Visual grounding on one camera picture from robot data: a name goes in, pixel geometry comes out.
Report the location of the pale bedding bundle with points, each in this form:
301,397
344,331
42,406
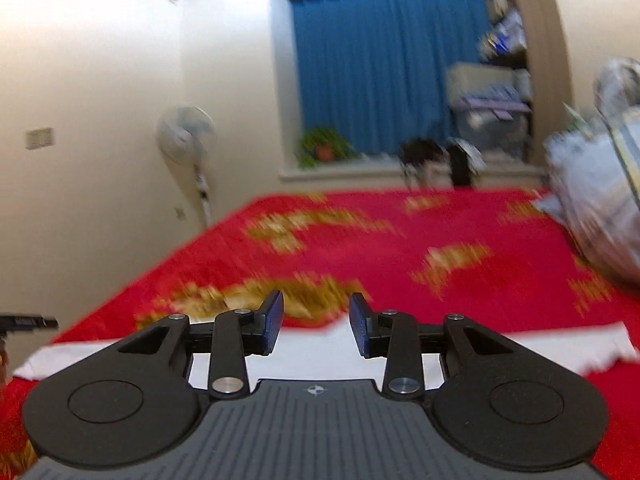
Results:
595,195

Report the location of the green potted plant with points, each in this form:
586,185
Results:
322,146

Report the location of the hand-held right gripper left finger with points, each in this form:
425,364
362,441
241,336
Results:
272,320

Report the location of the white standing fan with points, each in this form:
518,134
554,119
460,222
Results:
182,135

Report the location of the pile of shelf clutter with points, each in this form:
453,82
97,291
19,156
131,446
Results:
505,30

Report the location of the grey storage box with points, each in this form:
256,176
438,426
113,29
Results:
492,110

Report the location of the white small garment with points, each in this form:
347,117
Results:
312,355

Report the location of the black and white bag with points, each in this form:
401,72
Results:
462,162

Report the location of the red floral blanket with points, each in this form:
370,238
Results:
450,305

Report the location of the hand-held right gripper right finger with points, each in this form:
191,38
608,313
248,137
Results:
359,325

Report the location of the blue curtain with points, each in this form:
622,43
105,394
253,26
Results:
380,70

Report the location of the wall switch panel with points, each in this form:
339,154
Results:
40,138

